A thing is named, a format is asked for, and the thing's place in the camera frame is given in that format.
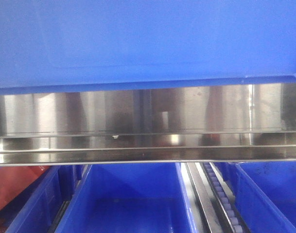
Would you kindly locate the lower middle blue bin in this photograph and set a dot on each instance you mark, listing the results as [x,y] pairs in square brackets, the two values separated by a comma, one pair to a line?
[130,198]

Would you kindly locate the white roller track rail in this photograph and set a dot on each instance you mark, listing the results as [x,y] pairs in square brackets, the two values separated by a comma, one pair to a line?
[229,218]

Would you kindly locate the dark metal divider rail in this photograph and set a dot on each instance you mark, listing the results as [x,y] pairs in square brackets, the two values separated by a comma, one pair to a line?
[209,218]

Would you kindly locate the large blue plastic bin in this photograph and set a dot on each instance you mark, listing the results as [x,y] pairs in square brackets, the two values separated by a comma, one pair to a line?
[82,45]

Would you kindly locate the red cardboard box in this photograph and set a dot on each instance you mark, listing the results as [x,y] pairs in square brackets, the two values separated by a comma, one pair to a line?
[15,179]

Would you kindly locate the lower left blue bin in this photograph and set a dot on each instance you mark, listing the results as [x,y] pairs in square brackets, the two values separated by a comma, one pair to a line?
[39,207]

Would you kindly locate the lower right blue bin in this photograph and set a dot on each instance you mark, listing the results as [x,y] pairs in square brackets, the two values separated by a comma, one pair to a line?
[265,194]

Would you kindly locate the stainless steel shelf beam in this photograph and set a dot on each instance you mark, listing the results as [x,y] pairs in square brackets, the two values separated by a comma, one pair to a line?
[239,123]

